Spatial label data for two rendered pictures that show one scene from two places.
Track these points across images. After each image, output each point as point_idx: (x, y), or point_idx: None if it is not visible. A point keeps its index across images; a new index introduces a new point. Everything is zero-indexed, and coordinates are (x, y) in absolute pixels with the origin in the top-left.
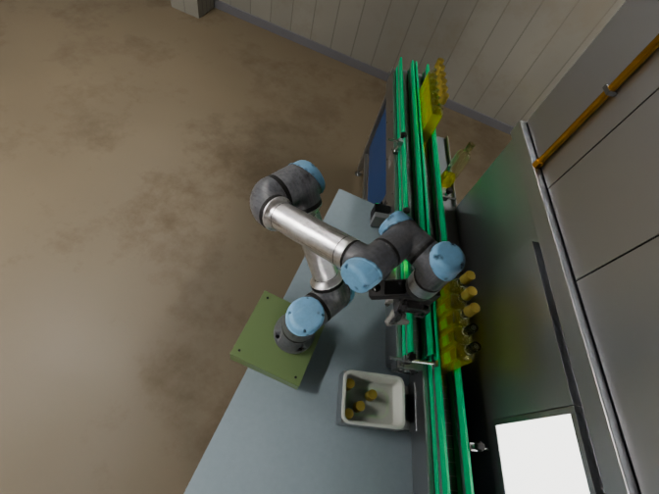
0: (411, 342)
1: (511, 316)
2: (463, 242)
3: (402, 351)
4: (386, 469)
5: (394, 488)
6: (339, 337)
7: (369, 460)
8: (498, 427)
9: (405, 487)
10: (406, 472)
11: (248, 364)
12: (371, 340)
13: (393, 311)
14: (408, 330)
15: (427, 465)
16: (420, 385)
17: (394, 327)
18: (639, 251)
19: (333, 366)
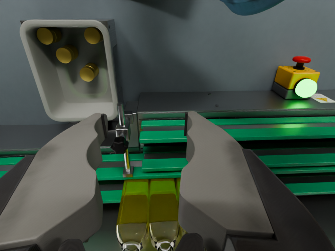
0: (153, 140)
1: None
2: (323, 202)
3: (149, 120)
4: (17, 95)
5: (0, 104)
6: (173, 16)
7: (16, 72)
8: None
9: (8, 116)
10: (24, 118)
11: None
12: (175, 70)
13: (48, 232)
14: (177, 134)
15: (8, 149)
16: (110, 141)
17: (189, 107)
18: None
19: (125, 8)
